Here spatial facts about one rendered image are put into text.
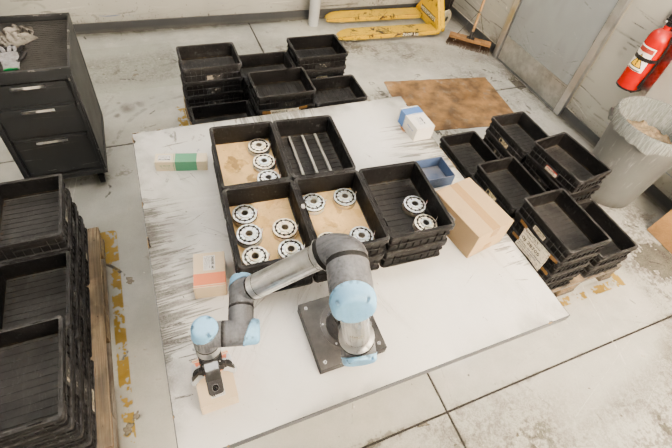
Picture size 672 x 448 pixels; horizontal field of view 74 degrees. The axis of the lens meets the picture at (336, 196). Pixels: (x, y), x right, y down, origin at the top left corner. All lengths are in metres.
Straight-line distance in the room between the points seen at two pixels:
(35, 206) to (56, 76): 0.68
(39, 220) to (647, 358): 3.37
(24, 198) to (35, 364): 0.90
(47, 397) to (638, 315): 3.16
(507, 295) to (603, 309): 1.29
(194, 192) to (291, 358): 0.92
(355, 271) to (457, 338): 0.86
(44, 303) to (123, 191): 1.09
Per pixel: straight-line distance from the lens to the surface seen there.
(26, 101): 2.91
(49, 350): 2.15
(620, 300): 3.42
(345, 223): 1.90
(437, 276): 2.01
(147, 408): 2.47
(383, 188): 2.08
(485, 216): 2.10
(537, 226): 2.68
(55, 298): 2.40
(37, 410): 2.06
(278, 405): 1.67
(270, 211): 1.92
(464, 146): 3.40
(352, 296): 1.09
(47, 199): 2.64
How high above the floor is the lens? 2.30
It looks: 47 degrees down
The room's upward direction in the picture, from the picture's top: 10 degrees clockwise
